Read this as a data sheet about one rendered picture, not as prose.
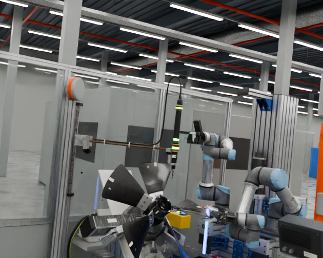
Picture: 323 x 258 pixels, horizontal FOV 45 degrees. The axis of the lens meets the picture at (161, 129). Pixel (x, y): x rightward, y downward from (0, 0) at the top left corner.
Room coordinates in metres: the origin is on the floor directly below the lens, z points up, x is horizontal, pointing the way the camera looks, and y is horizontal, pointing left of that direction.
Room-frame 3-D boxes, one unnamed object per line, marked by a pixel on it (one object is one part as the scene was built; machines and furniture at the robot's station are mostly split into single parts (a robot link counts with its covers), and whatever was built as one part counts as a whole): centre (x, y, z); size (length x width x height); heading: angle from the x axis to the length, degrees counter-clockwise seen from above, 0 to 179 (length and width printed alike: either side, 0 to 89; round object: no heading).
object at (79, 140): (2.58, 0.51, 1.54); 0.10 x 0.07 x 0.08; 75
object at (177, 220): (2.87, -0.19, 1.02); 0.16 x 0.10 x 0.11; 40
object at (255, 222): (2.31, -0.60, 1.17); 0.11 x 0.08 x 0.09; 77
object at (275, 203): (2.77, -0.87, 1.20); 0.13 x 0.12 x 0.14; 45
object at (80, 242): (2.76, 0.34, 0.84); 0.36 x 0.24 x 0.03; 130
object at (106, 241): (2.24, 0.21, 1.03); 0.15 x 0.10 x 0.14; 40
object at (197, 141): (2.58, -0.24, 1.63); 0.12 x 0.08 x 0.09; 140
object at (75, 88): (2.60, 0.60, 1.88); 0.17 x 0.15 x 0.16; 130
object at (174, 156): (2.41, -0.10, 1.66); 0.04 x 0.04 x 0.46
